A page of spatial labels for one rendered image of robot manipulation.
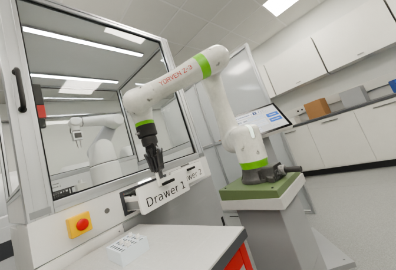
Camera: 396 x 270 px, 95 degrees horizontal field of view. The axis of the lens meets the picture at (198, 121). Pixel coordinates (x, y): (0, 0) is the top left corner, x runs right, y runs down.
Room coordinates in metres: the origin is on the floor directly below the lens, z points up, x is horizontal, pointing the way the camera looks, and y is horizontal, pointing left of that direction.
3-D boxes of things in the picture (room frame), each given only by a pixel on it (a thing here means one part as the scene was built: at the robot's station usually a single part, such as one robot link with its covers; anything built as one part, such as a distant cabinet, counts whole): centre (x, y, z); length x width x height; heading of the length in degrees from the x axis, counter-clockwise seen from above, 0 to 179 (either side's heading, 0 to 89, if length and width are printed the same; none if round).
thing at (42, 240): (1.33, 0.72, 0.87); 1.02 x 0.95 x 0.14; 141
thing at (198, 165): (1.24, 0.17, 0.87); 0.29 x 0.02 x 0.11; 141
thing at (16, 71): (0.65, 0.63, 1.45); 0.05 x 0.03 x 0.19; 51
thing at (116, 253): (0.62, 0.34, 0.78); 0.12 x 0.08 x 0.04; 47
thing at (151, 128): (0.86, 0.25, 1.16); 0.12 x 0.09 x 0.06; 141
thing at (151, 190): (0.91, 0.25, 0.87); 0.29 x 0.02 x 0.11; 141
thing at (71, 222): (0.73, 0.56, 0.88); 0.07 x 0.05 x 0.07; 141
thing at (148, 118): (0.86, 0.25, 1.26); 0.13 x 0.11 x 0.14; 12
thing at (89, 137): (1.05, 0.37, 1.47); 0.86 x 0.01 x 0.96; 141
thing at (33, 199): (1.33, 0.72, 1.47); 1.02 x 0.95 x 1.04; 141
